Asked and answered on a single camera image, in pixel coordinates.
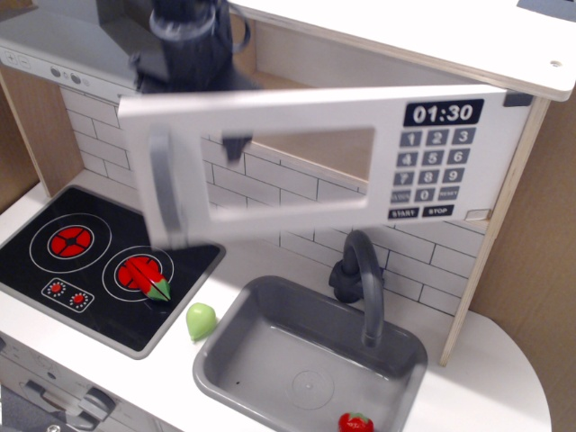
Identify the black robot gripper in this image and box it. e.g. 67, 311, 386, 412
130, 27, 260, 163

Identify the grey microwave door handle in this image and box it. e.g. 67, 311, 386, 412
148, 124, 187, 249

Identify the white toy microwave door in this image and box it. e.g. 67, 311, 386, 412
118, 85, 533, 248

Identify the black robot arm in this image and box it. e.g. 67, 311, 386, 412
130, 1, 259, 94

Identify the white wooden microwave cabinet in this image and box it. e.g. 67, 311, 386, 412
236, 1, 575, 366

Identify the red toy chili pepper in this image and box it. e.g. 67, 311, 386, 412
124, 256, 171, 302

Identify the grey toy range hood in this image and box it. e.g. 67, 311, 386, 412
1, 1, 161, 104

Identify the green toy pear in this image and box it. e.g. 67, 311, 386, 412
185, 302, 218, 342

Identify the dark grey toy faucet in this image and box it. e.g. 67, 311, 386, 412
328, 229, 384, 347

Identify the black toy stove top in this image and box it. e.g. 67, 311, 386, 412
1, 186, 225, 359

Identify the grey toy sink basin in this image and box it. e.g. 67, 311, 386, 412
193, 276, 428, 431

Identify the red toy strawberry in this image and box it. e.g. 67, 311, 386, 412
337, 412, 374, 432

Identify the grey toy oven handle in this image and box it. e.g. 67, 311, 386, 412
20, 380, 116, 431

